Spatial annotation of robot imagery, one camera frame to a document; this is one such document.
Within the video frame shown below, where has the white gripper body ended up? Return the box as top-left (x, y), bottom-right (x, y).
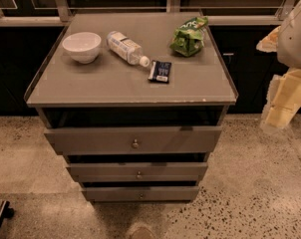
top-left (277, 0), bottom-right (301, 69)

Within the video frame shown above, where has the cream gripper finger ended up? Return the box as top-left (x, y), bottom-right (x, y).
top-left (256, 27), bottom-right (280, 53)
top-left (261, 68), bottom-right (301, 129)

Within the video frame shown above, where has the grey top drawer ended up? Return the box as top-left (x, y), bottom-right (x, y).
top-left (45, 126), bottom-right (221, 155)

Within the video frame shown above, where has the grey drawer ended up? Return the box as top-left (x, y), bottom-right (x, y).
top-left (67, 162), bottom-right (207, 182)
top-left (45, 126), bottom-right (221, 155)
top-left (83, 186), bottom-right (199, 202)

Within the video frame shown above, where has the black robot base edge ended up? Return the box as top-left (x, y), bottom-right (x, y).
top-left (0, 200), bottom-right (15, 229)

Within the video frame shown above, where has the grey drawer cabinet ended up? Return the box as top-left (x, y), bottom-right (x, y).
top-left (25, 13), bottom-right (237, 191)

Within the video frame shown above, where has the grey middle drawer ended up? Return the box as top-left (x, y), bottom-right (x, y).
top-left (67, 162), bottom-right (207, 182)

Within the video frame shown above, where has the grey bottom drawer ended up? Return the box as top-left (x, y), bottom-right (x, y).
top-left (83, 186), bottom-right (199, 202)

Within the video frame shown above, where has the green chip bag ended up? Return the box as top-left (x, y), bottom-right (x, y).
top-left (169, 16), bottom-right (208, 57)

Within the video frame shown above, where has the dark blue snack packet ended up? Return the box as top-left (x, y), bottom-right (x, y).
top-left (149, 61), bottom-right (171, 84)

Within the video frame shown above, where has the clear plastic water bottle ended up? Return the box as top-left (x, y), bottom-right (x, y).
top-left (107, 31), bottom-right (151, 68)

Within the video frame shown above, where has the white ceramic bowl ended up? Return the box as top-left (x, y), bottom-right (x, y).
top-left (62, 32), bottom-right (102, 64)

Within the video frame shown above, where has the metal railing frame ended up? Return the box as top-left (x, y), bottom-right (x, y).
top-left (0, 0), bottom-right (300, 26)

